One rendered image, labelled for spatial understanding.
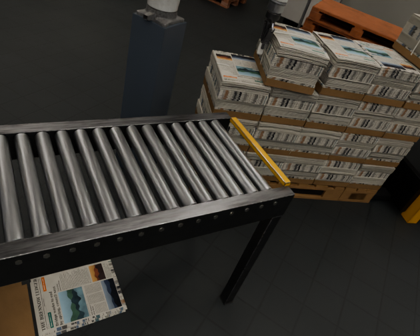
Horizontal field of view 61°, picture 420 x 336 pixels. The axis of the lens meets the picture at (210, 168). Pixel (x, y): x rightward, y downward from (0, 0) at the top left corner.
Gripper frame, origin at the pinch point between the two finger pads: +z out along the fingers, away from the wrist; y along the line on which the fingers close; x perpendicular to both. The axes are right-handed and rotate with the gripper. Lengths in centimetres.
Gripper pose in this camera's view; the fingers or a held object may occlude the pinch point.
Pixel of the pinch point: (261, 48)
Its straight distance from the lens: 211.6
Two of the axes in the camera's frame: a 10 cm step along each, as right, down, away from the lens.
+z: -2.5, 7.4, 6.3
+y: -1.6, -6.7, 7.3
